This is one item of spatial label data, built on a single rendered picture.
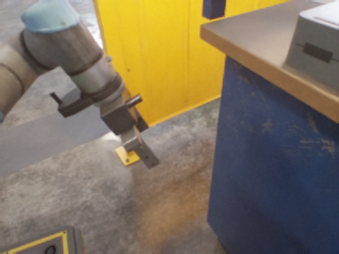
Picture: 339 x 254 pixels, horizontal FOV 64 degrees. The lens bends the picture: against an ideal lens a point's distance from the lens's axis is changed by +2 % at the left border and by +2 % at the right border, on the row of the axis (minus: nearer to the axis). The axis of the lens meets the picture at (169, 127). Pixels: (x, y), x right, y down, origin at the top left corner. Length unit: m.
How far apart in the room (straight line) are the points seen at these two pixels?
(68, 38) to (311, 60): 0.35
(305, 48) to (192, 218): 1.04
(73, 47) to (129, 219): 1.01
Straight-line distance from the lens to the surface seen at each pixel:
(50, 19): 0.45
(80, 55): 0.46
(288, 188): 0.62
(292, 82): 0.42
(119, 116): 0.47
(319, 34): 0.41
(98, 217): 1.38
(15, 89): 0.46
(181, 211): 1.34
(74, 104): 0.50
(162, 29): 1.30
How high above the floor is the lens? 1.15
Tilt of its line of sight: 42 degrees down
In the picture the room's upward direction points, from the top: 3 degrees counter-clockwise
